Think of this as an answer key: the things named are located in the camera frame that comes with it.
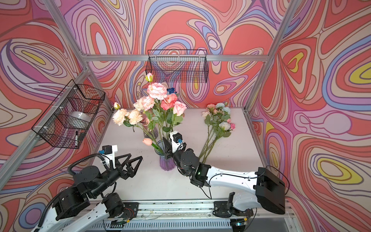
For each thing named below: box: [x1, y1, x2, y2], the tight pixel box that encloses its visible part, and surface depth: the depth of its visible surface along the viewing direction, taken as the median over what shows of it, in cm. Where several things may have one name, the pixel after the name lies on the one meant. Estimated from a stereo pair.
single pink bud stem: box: [142, 138, 165, 155], surface depth 68 cm
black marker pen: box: [74, 130, 79, 148], surface depth 73 cm
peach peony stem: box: [111, 102, 157, 145], surface depth 63 cm
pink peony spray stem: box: [144, 72, 169, 140], surface depth 55 cm
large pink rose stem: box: [160, 93, 178, 146], surface depth 63 cm
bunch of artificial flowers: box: [199, 102, 236, 164], surface depth 109 cm
